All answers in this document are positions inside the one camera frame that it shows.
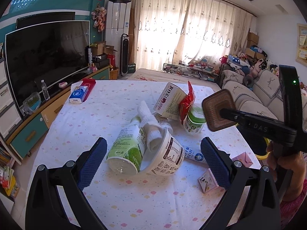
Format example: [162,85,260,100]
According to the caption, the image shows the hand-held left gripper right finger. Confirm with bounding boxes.
[200,136,281,230]

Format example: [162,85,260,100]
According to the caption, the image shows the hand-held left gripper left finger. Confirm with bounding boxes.
[25,137,108,230]

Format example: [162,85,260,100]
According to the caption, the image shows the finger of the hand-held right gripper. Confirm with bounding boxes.
[220,108,243,125]

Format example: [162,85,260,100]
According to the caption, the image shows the brown square plastic tray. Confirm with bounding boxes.
[202,89,238,132]

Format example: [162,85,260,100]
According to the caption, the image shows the green label plastic bottle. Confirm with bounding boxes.
[106,116,148,175]

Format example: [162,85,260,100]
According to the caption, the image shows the green lid plastic jar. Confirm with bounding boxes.
[184,103,207,135]

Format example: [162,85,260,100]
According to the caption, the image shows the large white paper cup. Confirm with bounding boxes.
[140,127,185,176]

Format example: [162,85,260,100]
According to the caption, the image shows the white towel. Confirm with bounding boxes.
[137,101,166,152]

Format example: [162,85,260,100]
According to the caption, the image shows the person's right forearm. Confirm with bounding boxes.
[279,190,307,230]

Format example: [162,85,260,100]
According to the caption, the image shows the person's right hand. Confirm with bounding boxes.
[266,141,307,198]

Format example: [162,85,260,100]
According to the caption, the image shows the small pink white box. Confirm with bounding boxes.
[197,168,220,194]

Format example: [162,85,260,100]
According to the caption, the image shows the white blue toothpaste tube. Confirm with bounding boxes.
[183,145,208,165]

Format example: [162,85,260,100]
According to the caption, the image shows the pink paper carton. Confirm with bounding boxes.
[231,151,253,169]

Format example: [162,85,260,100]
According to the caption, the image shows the white dotted tablecloth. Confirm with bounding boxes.
[25,79,262,230]

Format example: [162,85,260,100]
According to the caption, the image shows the beige sofa with deer covers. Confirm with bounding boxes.
[221,63,307,135]

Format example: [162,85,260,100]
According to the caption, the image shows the dark neck pillow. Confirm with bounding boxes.
[243,75,255,87]

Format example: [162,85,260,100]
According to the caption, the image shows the red snack packet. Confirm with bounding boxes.
[178,81,196,125]

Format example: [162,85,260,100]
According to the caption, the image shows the star print bag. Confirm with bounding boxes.
[227,55,247,69]

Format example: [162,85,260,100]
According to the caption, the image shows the pile of plush toys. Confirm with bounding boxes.
[240,53,282,77]

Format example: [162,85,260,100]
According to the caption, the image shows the glass coffee table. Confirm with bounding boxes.
[163,62,221,80]

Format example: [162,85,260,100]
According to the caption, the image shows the blue tissue pack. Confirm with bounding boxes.
[69,86,90,104]

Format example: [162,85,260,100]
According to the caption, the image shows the small white printed cup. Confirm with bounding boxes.
[152,112,173,133]

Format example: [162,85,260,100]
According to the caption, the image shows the cream cardboard box red print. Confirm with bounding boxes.
[153,82,189,121]

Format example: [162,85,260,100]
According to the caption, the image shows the teal television cabinet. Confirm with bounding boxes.
[0,66,113,166]

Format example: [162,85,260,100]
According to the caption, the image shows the red flat box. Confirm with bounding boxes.
[82,78,97,101]

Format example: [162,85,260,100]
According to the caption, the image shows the brown cardboard box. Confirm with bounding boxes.
[247,32,260,44]

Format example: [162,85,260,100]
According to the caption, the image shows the clear water bottle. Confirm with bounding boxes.
[41,80,50,100]

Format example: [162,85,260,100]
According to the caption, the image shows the glass ashtray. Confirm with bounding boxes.
[23,91,42,114]

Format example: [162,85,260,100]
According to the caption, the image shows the stack of books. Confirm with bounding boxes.
[0,144,20,198]

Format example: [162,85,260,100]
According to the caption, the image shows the black spray can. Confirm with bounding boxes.
[86,46,93,68]

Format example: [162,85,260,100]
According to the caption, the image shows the white drawer unit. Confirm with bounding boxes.
[0,57,22,139]

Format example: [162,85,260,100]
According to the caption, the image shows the black tower fan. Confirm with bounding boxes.
[120,34,130,76]

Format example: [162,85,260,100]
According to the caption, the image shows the open cardboard boxes by cabinet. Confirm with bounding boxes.
[90,41,118,56]

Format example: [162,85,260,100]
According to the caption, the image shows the large black television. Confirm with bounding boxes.
[5,20,91,120]

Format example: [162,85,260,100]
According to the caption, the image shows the cream embroidered curtains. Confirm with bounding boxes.
[130,0,253,70]

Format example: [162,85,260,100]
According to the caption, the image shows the white standing air conditioner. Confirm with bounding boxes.
[105,0,131,68]

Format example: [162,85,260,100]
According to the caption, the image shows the wall poster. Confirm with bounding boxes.
[296,23,307,64]

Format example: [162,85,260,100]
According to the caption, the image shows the artificial flower wall decoration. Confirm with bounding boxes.
[92,3,107,32]

